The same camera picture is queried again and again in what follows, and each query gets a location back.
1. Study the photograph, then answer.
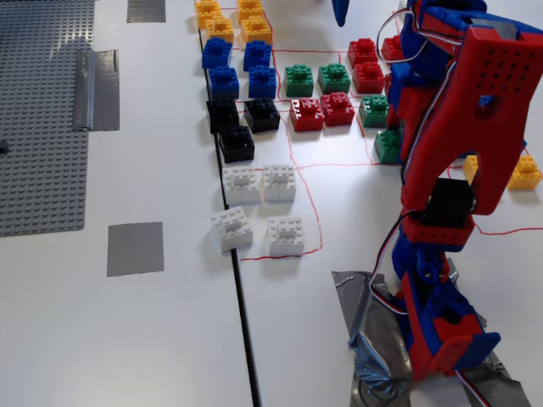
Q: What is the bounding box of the red and blue gripper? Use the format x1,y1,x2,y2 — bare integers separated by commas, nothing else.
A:
330,0,462,164

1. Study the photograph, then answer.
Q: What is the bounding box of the green brick block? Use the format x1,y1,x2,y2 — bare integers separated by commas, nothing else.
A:
316,62,353,95
283,63,317,98
358,94,389,129
372,126,404,165

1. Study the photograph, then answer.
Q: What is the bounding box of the orange brick block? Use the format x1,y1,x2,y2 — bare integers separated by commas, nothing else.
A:
240,15,273,45
236,0,264,22
193,0,222,30
507,155,543,191
204,15,235,46
462,154,480,186

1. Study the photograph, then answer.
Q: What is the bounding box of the blue brick block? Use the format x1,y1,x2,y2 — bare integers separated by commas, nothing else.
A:
243,39,273,72
206,65,240,99
201,36,233,70
248,64,277,99

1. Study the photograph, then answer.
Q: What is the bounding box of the black brick block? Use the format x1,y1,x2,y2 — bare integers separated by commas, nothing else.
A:
244,97,282,135
206,98,241,135
217,125,256,164

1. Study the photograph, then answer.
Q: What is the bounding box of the white brick block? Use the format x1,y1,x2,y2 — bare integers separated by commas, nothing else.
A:
221,165,260,205
266,215,305,258
210,205,255,254
261,163,298,204

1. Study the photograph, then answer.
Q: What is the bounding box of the grey tape square marker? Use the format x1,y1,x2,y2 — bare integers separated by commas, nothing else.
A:
105,220,165,278

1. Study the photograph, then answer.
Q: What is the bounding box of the grey tape patch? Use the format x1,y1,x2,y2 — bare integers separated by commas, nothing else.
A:
126,0,167,24

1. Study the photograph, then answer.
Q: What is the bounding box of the long grey tape strip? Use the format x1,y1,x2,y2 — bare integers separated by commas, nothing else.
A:
72,48,121,132

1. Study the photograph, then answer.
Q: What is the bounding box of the grey studded baseplate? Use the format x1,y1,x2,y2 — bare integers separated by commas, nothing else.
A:
0,0,95,237

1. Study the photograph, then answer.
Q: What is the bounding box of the red white black servo cable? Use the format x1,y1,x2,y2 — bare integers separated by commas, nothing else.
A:
399,46,463,190
375,10,462,69
368,210,428,315
454,368,490,407

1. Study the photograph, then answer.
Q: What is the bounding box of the crumpled grey duct tape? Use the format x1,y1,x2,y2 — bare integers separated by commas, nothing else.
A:
331,258,531,407

